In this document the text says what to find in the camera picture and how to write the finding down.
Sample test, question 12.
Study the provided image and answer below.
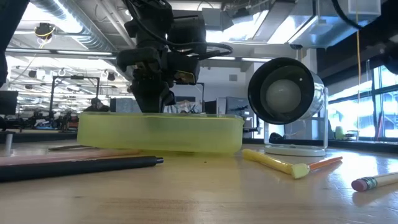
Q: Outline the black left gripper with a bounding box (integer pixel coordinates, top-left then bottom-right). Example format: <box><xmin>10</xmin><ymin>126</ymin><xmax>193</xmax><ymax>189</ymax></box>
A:
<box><xmin>116</xmin><ymin>45</ymin><xmax>175</xmax><ymax>114</ymax></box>

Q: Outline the black frame clamp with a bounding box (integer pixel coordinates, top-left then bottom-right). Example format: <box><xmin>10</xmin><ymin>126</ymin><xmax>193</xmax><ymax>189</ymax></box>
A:
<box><xmin>269</xmin><ymin>132</ymin><xmax>284</xmax><ymax>144</ymax></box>

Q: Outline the yellow pen with cap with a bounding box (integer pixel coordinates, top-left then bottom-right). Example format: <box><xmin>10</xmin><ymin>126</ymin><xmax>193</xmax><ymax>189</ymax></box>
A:
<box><xmin>242</xmin><ymin>148</ymin><xmax>311</xmax><ymax>180</ymax></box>

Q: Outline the cream pencil pink eraser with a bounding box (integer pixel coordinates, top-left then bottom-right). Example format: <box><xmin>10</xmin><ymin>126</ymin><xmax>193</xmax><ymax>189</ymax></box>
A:
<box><xmin>351</xmin><ymin>171</ymin><xmax>398</xmax><ymax>193</ymax></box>

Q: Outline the black gantry frame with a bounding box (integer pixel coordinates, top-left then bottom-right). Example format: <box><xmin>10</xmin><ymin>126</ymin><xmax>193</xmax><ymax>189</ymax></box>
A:
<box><xmin>198</xmin><ymin>82</ymin><xmax>205</xmax><ymax>113</ymax></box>
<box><xmin>49</xmin><ymin>75</ymin><xmax>100</xmax><ymax>113</ymax></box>

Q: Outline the black yellow cable reel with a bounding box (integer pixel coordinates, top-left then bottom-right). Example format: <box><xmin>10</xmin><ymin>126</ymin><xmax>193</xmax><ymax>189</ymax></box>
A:
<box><xmin>34</xmin><ymin>22</ymin><xmax>56</xmax><ymax>41</ymax></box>

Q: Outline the yellow translucent supply box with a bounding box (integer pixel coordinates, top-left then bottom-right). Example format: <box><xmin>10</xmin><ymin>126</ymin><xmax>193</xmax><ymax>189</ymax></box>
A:
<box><xmin>76</xmin><ymin>111</ymin><xmax>245</xmax><ymax>156</ymax></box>

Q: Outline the black monitor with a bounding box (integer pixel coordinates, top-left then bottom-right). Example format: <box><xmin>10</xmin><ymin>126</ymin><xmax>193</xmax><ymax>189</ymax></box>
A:
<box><xmin>0</xmin><ymin>90</ymin><xmax>19</xmax><ymax>116</ymax></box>
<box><xmin>204</xmin><ymin>100</ymin><xmax>218</xmax><ymax>114</ymax></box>

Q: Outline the orange pencil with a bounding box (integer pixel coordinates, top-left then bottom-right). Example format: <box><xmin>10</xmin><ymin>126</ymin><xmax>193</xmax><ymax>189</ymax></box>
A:
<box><xmin>308</xmin><ymin>156</ymin><xmax>343</xmax><ymax>171</ymax></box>

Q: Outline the black pen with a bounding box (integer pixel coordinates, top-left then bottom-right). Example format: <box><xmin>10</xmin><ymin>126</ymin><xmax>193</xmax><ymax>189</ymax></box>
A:
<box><xmin>0</xmin><ymin>156</ymin><xmax>165</xmax><ymax>184</ymax></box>

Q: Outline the white cylindrical post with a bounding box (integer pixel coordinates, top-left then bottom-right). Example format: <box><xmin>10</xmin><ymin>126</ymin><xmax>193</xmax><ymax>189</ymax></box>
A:
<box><xmin>4</xmin><ymin>130</ymin><xmax>15</xmax><ymax>155</ymax></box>

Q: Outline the yellow hanging cable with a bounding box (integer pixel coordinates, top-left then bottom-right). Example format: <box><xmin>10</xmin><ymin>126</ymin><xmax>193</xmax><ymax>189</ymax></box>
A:
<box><xmin>355</xmin><ymin>27</ymin><xmax>362</xmax><ymax>141</ymax></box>

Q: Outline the grey cover cloth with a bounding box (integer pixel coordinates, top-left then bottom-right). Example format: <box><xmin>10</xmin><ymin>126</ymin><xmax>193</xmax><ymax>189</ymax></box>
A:
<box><xmin>174</xmin><ymin>99</ymin><xmax>203</xmax><ymax>114</ymax></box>

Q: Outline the grey partition panel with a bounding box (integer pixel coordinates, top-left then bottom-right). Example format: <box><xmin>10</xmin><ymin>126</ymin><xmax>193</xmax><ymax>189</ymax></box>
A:
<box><xmin>108</xmin><ymin>98</ymin><xmax>142</xmax><ymax>113</ymax></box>

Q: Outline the person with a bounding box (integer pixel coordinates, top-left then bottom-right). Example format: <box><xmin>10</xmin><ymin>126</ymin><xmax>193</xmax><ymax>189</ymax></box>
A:
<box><xmin>83</xmin><ymin>97</ymin><xmax>110</xmax><ymax>113</ymax></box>

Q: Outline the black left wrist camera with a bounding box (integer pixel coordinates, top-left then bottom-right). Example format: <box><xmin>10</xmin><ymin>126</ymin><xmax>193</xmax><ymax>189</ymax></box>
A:
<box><xmin>174</xmin><ymin>55</ymin><xmax>200</xmax><ymax>85</ymax></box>

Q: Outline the green bottle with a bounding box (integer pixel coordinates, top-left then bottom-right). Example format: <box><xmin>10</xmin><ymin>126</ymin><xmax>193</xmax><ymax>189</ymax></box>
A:
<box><xmin>334</xmin><ymin>125</ymin><xmax>346</xmax><ymax>141</ymax></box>

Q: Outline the black left camera cable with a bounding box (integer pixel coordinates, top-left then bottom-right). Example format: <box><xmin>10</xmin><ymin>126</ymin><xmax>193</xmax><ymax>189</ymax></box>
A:
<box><xmin>124</xmin><ymin>0</ymin><xmax>234</xmax><ymax>60</ymax></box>

